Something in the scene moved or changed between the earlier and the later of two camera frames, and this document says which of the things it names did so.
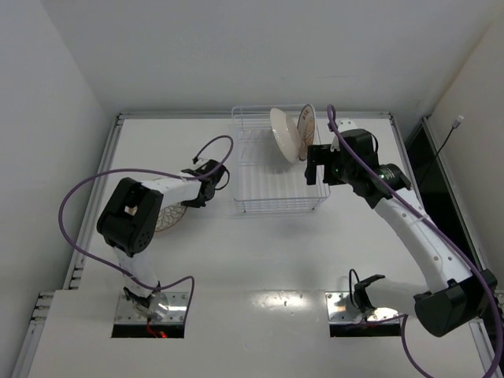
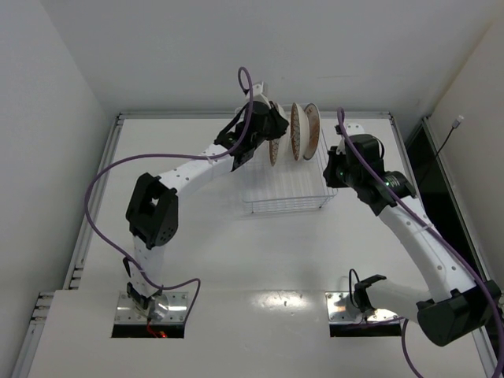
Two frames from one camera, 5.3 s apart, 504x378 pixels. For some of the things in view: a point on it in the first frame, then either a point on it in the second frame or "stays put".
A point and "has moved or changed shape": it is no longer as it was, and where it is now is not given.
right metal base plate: [341, 309] stays put
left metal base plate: [166, 307] stays put
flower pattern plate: [169, 215] has moved or changed shape
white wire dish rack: [266, 179] stays put
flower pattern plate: [285, 134] has moved or changed shape
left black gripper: [202, 173] to [274, 124]
